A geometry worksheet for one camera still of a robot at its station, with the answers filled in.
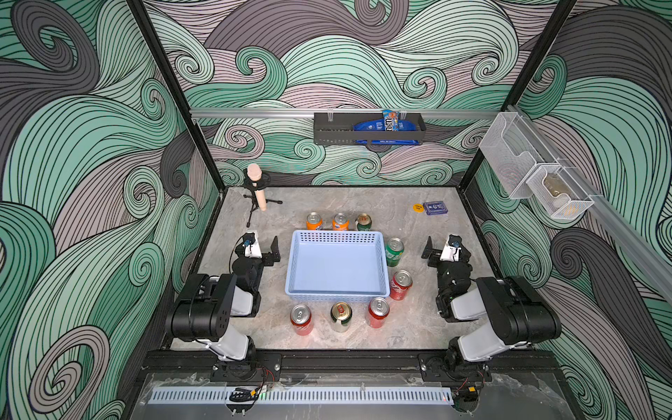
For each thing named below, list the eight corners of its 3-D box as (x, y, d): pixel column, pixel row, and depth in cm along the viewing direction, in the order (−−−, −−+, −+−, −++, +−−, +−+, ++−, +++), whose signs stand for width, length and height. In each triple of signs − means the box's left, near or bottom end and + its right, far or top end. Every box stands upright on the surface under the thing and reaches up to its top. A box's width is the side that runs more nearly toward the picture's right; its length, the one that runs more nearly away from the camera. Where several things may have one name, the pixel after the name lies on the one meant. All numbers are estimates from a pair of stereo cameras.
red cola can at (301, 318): (294, 335, 81) (289, 324, 72) (295, 316, 85) (291, 304, 76) (312, 335, 81) (310, 324, 72) (313, 316, 85) (311, 304, 76)
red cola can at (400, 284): (388, 301, 88) (394, 287, 79) (385, 284, 92) (391, 269, 83) (406, 301, 88) (414, 287, 79) (403, 284, 92) (410, 269, 83)
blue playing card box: (425, 214, 113) (427, 211, 111) (422, 204, 117) (424, 200, 115) (446, 214, 113) (448, 211, 111) (442, 204, 117) (444, 200, 115)
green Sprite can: (383, 269, 96) (388, 253, 87) (381, 253, 100) (386, 237, 92) (399, 269, 96) (406, 253, 87) (396, 253, 100) (402, 237, 92)
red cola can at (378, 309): (366, 328, 82) (371, 316, 73) (365, 310, 86) (369, 297, 77) (384, 328, 82) (391, 316, 73) (382, 310, 86) (388, 297, 77)
